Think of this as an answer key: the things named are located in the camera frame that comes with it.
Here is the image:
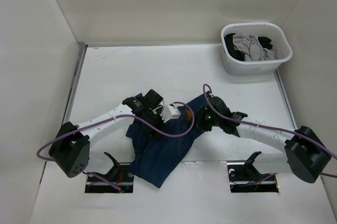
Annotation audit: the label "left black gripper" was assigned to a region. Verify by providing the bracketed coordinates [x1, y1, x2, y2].
[143, 109, 171, 140]

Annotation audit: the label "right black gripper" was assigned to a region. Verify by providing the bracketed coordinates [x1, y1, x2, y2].
[189, 105, 222, 131]

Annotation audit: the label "dark blue denim trousers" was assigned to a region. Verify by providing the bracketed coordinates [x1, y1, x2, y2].
[126, 94, 206, 188]

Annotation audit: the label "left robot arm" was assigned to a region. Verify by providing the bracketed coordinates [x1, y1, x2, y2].
[48, 90, 167, 181]

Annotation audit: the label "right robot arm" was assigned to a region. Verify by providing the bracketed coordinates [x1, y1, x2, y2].
[196, 94, 332, 184]

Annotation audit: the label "white plastic laundry basket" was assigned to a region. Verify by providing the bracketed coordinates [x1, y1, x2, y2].
[221, 22, 293, 76]

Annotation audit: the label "grey garment in basket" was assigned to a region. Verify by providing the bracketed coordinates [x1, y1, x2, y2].
[230, 34, 284, 62]

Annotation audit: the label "black garment in basket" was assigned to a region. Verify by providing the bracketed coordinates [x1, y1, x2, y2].
[224, 33, 273, 62]

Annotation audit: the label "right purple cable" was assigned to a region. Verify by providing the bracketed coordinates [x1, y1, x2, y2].
[202, 84, 337, 178]

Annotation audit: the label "purple cable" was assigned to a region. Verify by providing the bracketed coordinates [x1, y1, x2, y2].
[202, 84, 337, 178]
[36, 101, 195, 190]

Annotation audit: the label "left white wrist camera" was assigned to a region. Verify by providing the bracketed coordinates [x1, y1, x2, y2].
[160, 104, 181, 123]

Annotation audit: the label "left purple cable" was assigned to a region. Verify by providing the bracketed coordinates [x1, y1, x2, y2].
[36, 101, 195, 190]

